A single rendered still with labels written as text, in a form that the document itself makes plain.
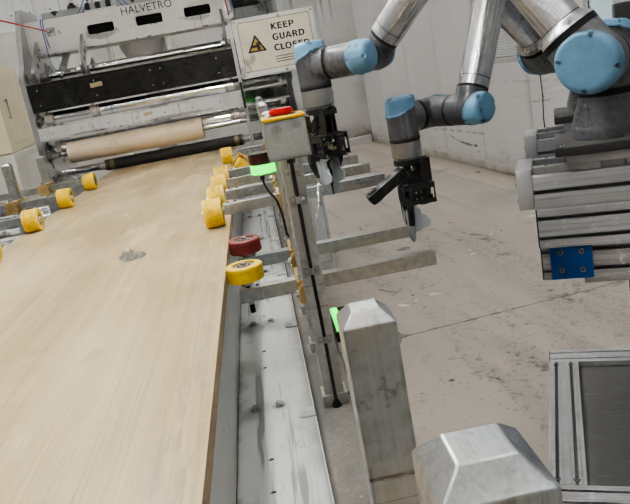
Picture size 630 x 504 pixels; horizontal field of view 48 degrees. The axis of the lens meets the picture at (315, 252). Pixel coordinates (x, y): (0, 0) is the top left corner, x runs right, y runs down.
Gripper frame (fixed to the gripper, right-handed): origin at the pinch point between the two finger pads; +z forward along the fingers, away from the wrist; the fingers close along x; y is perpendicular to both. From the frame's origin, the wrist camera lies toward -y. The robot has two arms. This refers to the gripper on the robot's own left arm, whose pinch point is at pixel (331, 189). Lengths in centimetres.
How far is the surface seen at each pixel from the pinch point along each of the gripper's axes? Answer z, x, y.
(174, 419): 10, -61, 73
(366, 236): 13.5, 6.0, 2.7
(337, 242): 13.4, -1.0, 0.2
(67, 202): 4, -49, -150
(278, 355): 36.7, -22.6, 0.3
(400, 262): 14.6, 0.4, 27.3
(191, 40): -103, 225, -846
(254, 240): 8.3, -20.5, -5.3
